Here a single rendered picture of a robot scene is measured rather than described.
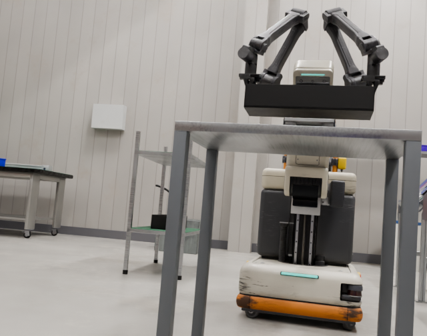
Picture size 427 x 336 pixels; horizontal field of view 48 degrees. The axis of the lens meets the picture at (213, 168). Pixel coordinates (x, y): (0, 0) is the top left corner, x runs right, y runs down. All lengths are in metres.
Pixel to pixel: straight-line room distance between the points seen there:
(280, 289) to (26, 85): 6.27
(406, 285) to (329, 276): 1.15
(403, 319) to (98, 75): 6.67
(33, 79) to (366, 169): 5.13
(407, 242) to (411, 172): 0.19
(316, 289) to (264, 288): 0.26
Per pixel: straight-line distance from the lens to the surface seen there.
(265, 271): 2.53
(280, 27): 2.51
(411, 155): 1.40
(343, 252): 2.83
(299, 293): 2.52
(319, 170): 2.54
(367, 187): 6.82
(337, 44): 2.65
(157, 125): 7.12
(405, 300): 1.41
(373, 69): 2.32
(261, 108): 2.23
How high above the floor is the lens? 0.54
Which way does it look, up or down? 5 degrees up
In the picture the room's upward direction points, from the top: 5 degrees clockwise
